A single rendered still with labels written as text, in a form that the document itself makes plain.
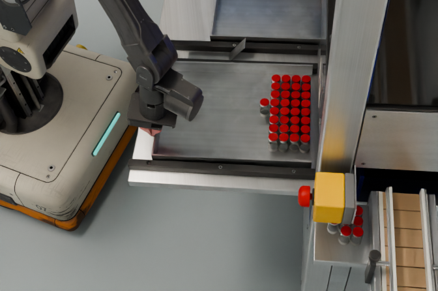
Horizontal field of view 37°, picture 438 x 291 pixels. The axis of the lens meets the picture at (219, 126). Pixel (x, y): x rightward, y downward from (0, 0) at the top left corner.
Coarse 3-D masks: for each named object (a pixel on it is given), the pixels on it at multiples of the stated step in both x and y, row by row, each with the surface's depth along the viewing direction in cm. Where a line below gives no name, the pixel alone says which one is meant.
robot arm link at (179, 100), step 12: (144, 72) 119; (168, 72) 124; (144, 84) 121; (156, 84) 122; (168, 84) 123; (180, 84) 123; (192, 84) 124; (168, 96) 124; (180, 96) 122; (192, 96) 122; (168, 108) 125; (180, 108) 124; (192, 108) 123
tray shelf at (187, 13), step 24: (168, 0) 168; (192, 0) 168; (168, 24) 163; (192, 24) 163; (312, 96) 148; (312, 120) 145; (144, 144) 144; (312, 144) 141; (264, 192) 137; (288, 192) 136
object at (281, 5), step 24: (216, 0) 163; (240, 0) 166; (264, 0) 166; (288, 0) 165; (312, 0) 165; (216, 24) 162; (240, 24) 162; (264, 24) 161; (288, 24) 161; (312, 24) 160
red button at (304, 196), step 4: (300, 188) 121; (304, 188) 120; (308, 188) 120; (300, 192) 120; (304, 192) 120; (308, 192) 120; (300, 196) 120; (304, 196) 119; (308, 196) 119; (300, 200) 120; (304, 200) 120; (308, 200) 119; (300, 204) 120; (304, 204) 120; (308, 204) 120
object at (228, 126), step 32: (192, 64) 152; (224, 64) 151; (256, 64) 150; (288, 64) 149; (224, 96) 150; (256, 96) 149; (192, 128) 145; (224, 128) 145; (256, 128) 144; (160, 160) 140; (192, 160) 138; (224, 160) 137; (256, 160) 136; (288, 160) 135
